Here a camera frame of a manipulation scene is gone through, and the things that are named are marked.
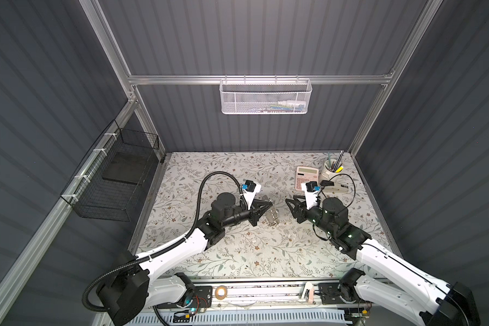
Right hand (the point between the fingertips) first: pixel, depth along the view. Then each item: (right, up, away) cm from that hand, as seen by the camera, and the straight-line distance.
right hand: (292, 200), depth 76 cm
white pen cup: (+26, +13, +27) cm, 39 cm away
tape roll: (-28, -35, -1) cm, 45 cm away
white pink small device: (+5, -34, -3) cm, 35 cm away
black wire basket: (-67, +6, -3) cm, 67 cm away
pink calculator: (+14, +9, +33) cm, 37 cm away
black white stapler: (+24, +3, +25) cm, 34 cm away
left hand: (-8, -1, -4) cm, 9 cm away
